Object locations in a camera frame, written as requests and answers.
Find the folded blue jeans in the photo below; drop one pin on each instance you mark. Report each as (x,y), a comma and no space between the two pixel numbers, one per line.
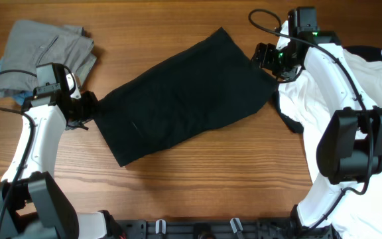
(19,96)

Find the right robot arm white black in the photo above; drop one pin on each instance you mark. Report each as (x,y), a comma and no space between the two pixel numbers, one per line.
(350,149)

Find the black shorts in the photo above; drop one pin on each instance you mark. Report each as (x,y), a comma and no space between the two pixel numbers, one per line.
(208,86)

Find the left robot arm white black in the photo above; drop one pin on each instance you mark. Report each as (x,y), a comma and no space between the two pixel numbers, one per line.
(32,205)

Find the folded grey trousers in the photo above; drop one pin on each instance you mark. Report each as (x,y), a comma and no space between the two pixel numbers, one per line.
(31,44)

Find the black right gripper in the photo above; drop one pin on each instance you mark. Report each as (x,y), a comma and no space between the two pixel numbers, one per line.
(269,50)

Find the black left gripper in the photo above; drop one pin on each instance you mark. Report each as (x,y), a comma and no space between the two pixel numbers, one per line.
(90,99)

